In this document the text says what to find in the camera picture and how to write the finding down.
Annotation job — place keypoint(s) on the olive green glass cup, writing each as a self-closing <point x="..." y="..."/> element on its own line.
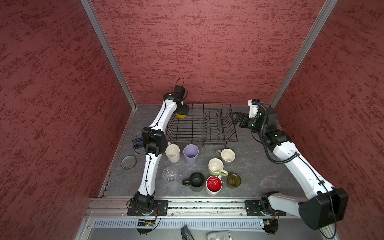
<point x="233" y="180"/>

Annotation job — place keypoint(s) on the lilac plastic cup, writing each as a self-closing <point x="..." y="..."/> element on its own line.
<point x="191" y="153"/>

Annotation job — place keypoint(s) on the red inside white mug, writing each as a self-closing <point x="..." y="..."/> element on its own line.
<point x="214" y="185"/>

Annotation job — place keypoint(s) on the cream white mug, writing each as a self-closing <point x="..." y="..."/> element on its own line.
<point x="173" y="152"/>

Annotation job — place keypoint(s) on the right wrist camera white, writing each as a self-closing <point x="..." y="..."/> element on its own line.
<point x="254" y="108"/>

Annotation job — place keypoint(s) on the pale green mug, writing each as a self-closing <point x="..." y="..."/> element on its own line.
<point x="216" y="168"/>

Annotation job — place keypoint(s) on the black mug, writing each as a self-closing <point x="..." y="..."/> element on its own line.
<point x="196" y="182"/>

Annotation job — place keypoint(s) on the blue black tool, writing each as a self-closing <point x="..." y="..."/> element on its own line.
<point x="138" y="144"/>

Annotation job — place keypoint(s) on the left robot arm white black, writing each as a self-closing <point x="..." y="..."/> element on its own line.
<point x="154" y="145"/>

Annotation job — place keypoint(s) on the black object at bottom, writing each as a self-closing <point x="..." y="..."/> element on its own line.
<point x="186" y="234"/>

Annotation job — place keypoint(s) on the grey white mug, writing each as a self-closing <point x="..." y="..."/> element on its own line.
<point x="226" y="155"/>

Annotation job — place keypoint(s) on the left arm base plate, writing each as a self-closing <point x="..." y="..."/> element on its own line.
<point x="156" y="208"/>

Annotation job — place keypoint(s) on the black wire dish rack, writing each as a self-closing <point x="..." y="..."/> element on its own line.
<point x="204" y="125"/>

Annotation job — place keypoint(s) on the aluminium rail frame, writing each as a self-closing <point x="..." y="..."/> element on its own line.
<point x="107" y="219"/>

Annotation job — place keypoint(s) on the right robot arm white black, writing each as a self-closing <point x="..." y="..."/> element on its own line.
<point x="324" y="204"/>

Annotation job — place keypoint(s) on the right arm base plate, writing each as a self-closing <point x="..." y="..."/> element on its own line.
<point x="253" y="207"/>

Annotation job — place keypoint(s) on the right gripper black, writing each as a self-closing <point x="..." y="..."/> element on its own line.
<point x="244" y="115"/>

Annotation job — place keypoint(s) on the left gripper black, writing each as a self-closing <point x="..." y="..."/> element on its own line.
<point x="185" y="110"/>

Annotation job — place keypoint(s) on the grey device at bottom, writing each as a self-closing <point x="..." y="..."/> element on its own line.
<point x="219" y="235"/>

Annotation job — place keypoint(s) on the yellow mug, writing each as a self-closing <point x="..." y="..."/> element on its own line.
<point x="180" y="116"/>

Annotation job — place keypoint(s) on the clear glass cup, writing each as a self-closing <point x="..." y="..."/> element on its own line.
<point x="170" y="174"/>

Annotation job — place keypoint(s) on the tape roll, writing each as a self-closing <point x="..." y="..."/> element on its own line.
<point x="128" y="162"/>

